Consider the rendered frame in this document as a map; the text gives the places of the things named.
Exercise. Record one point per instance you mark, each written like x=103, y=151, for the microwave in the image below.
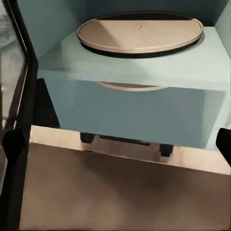
x=177, y=39

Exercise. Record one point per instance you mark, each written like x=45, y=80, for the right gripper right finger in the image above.
x=223, y=142

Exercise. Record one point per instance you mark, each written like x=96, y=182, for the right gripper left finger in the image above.
x=12, y=143

